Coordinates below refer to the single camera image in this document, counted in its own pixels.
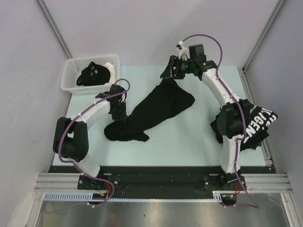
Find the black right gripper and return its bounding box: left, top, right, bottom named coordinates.
left=160, top=55, right=195, bottom=80

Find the black graphic t-shirt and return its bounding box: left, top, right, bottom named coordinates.
left=104, top=79, right=195, bottom=142

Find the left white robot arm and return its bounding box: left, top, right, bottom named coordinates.
left=53, top=84, right=127, bottom=189

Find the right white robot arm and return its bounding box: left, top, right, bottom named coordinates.
left=160, top=55, right=249, bottom=190

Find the folded black printed t-shirt stack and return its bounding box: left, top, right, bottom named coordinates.
left=210, top=99, right=278, bottom=150

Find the black garment in basket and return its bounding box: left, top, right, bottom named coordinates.
left=76, top=61, right=111, bottom=86

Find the white cloth in basket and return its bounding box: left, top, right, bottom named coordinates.
left=104, top=62, right=116, bottom=84

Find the white perforated plastic basket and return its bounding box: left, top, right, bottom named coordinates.
left=61, top=54, right=121, bottom=95

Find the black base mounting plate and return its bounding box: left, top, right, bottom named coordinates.
left=48, top=165, right=276, bottom=205

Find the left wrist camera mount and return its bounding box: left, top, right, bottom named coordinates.
left=95, top=85, right=126, bottom=99

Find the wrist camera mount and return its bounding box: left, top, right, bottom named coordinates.
left=176, top=41, right=206, bottom=62
left=95, top=85, right=126, bottom=99

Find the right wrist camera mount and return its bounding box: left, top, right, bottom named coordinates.
left=176, top=41, right=206, bottom=62

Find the white slotted cable duct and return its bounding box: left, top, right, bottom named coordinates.
left=44, top=192, right=93, bottom=201

